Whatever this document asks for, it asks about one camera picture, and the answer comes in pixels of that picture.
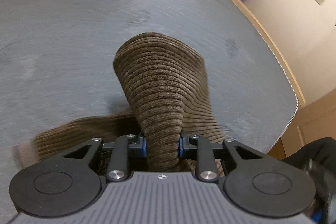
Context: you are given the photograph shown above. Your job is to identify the wooden bed frame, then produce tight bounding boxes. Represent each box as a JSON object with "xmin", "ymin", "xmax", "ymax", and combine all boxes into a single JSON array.
[{"xmin": 231, "ymin": 0, "xmax": 306, "ymax": 152}]

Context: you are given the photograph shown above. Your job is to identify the grey quilted mattress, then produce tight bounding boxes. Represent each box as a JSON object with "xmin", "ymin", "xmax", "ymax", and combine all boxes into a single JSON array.
[{"xmin": 1, "ymin": 0, "xmax": 296, "ymax": 223}]

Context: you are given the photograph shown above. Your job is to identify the brown corduroy pants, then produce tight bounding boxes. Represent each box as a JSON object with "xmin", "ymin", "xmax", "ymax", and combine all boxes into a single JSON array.
[{"xmin": 14, "ymin": 32, "xmax": 225, "ymax": 172}]

